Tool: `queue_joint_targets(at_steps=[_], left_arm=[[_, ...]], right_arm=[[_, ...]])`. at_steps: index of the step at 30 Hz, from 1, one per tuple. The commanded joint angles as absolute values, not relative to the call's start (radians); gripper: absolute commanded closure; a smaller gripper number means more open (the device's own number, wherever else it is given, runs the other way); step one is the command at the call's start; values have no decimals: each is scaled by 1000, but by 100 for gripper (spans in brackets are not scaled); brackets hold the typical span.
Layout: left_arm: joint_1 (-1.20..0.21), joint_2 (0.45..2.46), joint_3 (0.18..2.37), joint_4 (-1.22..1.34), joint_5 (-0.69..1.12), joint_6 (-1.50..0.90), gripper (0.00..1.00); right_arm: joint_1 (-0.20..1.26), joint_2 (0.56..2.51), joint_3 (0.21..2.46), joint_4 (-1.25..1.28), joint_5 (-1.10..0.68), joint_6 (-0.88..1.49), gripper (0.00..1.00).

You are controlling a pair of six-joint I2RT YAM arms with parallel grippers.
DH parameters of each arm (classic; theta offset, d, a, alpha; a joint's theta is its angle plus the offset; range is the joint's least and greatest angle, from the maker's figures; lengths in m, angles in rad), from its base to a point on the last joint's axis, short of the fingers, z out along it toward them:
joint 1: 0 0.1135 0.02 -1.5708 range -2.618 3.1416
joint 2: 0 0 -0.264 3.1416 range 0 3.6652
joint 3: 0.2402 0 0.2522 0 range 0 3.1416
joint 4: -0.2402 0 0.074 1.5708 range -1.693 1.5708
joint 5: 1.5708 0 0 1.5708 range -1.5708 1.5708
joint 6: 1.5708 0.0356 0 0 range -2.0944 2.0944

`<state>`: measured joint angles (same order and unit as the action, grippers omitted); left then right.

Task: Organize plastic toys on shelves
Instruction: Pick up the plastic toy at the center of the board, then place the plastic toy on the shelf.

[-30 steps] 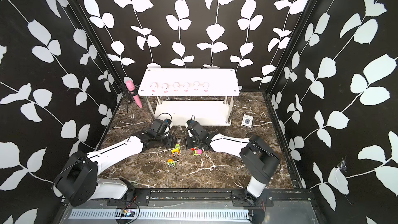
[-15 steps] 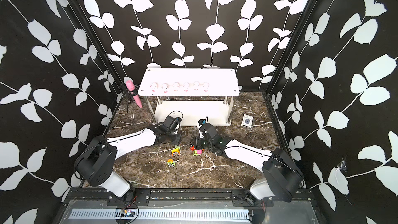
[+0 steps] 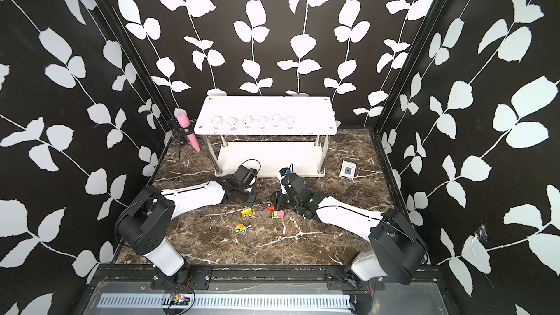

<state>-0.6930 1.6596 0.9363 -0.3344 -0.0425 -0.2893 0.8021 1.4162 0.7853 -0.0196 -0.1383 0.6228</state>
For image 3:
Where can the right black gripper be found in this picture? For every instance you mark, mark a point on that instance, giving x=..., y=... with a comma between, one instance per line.
x=278, y=202

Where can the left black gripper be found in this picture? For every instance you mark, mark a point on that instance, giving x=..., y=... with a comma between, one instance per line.
x=250, y=202

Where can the yellow orange dump truck toy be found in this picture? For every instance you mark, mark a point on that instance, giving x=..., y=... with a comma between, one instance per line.
x=247, y=214

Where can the green cement mixer truck toy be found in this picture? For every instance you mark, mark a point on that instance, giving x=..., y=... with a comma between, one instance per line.
x=242, y=229

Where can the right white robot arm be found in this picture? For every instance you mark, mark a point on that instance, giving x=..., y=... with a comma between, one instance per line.
x=397, y=250

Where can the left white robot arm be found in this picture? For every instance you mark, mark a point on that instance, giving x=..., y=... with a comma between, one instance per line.
x=144, y=223

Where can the green pink toy car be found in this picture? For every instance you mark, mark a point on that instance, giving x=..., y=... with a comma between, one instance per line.
x=275, y=215

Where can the white square tag card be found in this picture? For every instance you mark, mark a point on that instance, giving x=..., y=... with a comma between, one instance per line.
x=348, y=170

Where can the white two-tier shelf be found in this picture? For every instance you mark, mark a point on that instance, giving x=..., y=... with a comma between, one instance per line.
x=301, y=140

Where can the pink microphone on stand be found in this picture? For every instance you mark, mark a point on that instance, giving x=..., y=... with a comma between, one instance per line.
x=184, y=130

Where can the small green circuit board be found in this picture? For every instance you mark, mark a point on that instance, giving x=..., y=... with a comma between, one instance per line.
x=180, y=300

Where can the white perforated vent strip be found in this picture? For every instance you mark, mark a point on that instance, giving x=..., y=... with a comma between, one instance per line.
x=228, y=301

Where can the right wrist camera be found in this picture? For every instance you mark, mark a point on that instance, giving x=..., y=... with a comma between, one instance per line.
x=291, y=183

